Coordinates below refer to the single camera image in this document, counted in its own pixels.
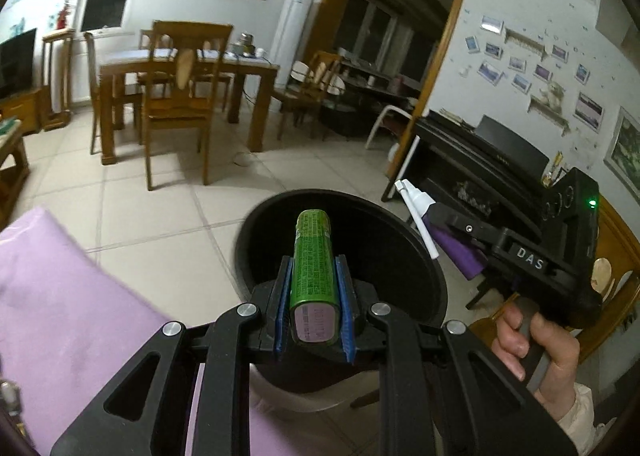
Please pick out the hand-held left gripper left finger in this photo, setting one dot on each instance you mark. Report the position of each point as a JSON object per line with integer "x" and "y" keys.
{"x": 283, "y": 306}

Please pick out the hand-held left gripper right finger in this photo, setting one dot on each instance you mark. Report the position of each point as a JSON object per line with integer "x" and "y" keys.
{"x": 345, "y": 306}

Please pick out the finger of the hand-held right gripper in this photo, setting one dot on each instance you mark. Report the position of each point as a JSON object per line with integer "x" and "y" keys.
{"x": 470, "y": 231}

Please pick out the purple packet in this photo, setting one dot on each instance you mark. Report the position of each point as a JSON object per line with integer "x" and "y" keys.
{"x": 457, "y": 256}

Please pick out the green cylindrical tube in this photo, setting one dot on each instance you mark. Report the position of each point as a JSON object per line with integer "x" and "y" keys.
{"x": 312, "y": 261}

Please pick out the black trash bin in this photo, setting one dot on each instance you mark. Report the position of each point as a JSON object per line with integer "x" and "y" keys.
{"x": 380, "y": 246}

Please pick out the person's right forearm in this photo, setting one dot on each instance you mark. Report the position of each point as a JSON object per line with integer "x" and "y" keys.
{"x": 582, "y": 426}

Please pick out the person's right hand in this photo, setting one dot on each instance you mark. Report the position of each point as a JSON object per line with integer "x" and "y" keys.
{"x": 560, "y": 356}

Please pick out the wooden chair with oval inset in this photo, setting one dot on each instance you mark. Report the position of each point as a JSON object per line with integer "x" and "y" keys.
{"x": 617, "y": 246}

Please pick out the gold trophy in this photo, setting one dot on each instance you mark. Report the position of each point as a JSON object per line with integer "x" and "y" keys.
{"x": 555, "y": 168}

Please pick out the black upright piano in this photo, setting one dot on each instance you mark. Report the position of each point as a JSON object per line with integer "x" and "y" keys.
{"x": 505, "y": 140}

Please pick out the framed landscape painting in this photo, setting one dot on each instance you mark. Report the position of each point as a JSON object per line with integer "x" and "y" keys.
{"x": 625, "y": 145}

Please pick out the white curved stool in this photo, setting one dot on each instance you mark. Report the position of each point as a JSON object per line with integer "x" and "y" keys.
{"x": 392, "y": 110}

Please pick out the white teddy bear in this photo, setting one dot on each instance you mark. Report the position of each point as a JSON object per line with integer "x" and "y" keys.
{"x": 554, "y": 91}

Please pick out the dark low table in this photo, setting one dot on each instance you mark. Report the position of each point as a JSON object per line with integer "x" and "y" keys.
{"x": 345, "y": 120}

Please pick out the wooden dining table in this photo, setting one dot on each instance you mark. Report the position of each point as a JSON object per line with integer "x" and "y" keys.
{"x": 262, "y": 110}

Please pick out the wooden dining chair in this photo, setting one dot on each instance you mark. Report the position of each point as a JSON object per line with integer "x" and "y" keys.
{"x": 295, "y": 98}
{"x": 215, "y": 79}
{"x": 130, "y": 98}
{"x": 170, "y": 113}

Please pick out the dark balcony window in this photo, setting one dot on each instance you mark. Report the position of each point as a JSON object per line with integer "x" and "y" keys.
{"x": 385, "y": 35}

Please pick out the metal pot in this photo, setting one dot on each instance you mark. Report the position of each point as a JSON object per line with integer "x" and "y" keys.
{"x": 245, "y": 45}

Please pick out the white standing air conditioner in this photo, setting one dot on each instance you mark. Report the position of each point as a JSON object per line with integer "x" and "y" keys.
{"x": 292, "y": 30}

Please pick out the wooden coffee table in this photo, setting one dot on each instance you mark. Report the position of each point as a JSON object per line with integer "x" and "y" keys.
{"x": 12, "y": 160}

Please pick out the wooden television cabinet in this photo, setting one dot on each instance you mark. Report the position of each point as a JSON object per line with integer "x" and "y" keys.
{"x": 25, "y": 108}

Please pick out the tall wooden stand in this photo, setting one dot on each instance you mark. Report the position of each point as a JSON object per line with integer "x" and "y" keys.
{"x": 57, "y": 35}

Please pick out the black television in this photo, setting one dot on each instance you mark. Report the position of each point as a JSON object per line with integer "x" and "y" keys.
{"x": 17, "y": 63}

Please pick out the red ornament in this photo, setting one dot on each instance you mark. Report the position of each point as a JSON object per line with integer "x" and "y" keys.
{"x": 61, "y": 18}

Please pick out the white wall shelf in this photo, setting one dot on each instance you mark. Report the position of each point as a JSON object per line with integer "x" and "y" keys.
{"x": 522, "y": 38}
{"x": 540, "y": 103}

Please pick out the group of wall photos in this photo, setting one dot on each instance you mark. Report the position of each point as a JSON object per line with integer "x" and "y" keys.
{"x": 587, "y": 110}

